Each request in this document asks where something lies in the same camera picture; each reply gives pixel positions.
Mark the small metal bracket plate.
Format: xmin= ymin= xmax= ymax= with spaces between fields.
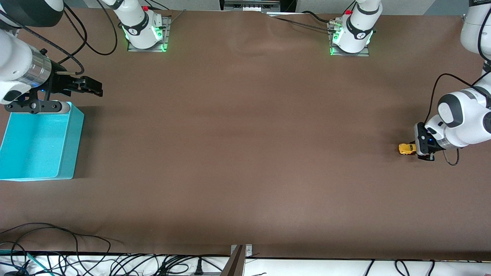
xmin=230 ymin=244 xmax=254 ymax=258

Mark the grey metal post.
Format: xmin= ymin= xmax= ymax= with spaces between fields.
xmin=219 ymin=245 xmax=246 ymax=276

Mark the teal cable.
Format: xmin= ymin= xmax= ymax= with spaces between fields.
xmin=0 ymin=249 xmax=54 ymax=276

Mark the brown table cover sheet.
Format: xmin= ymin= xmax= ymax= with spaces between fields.
xmin=0 ymin=8 xmax=491 ymax=262

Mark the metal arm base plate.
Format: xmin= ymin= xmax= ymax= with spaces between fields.
xmin=127 ymin=15 xmax=171 ymax=53
xmin=329 ymin=21 xmax=371 ymax=57

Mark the tangled black cable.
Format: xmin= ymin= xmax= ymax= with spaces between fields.
xmin=61 ymin=253 xmax=231 ymax=276

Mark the thin grey rod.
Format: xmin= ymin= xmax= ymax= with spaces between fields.
xmin=169 ymin=8 xmax=187 ymax=24

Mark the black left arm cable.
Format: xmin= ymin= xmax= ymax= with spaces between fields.
xmin=424 ymin=0 xmax=491 ymax=166

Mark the turquoise plastic bin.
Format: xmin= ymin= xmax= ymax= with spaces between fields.
xmin=0 ymin=102 xmax=85 ymax=181

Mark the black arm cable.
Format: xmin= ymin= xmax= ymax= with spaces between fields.
xmin=424 ymin=0 xmax=491 ymax=166
xmin=0 ymin=0 xmax=118 ymax=76

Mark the long looped black cable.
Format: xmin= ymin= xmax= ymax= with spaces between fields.
xmin=0 ymin=222 xmax=112 ymax=276

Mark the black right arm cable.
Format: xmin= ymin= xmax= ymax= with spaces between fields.
xmin=0 ymin=0 xmax=118 ymax=76

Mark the black power strip device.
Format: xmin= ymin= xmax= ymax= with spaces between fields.
xmin=219 ymin=0 xmax=282 ymax=13

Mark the braided grey cable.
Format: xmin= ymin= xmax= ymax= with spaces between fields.
xmin=265 ymin=11 xmax=335 ymax=33

